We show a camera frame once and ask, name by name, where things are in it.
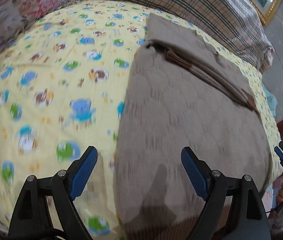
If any beige knit sweater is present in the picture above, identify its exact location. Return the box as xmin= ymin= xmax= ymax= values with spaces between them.
xmin=114 ymin=14 xmax=272 ymax=239

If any light blue cloth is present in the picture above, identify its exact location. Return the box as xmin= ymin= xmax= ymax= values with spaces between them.
xmin=262 ymin=84 xmax=278 ymax=117

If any yellow cartoon print bedsheet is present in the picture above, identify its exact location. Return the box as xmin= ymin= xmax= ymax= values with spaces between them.
xmin=0 ymin=0 xmax=280 ymax=239

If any plaid beige quilt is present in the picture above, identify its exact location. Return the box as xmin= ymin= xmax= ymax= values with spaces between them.
xmin=71 ymin=0 xmax=274 ymax=73

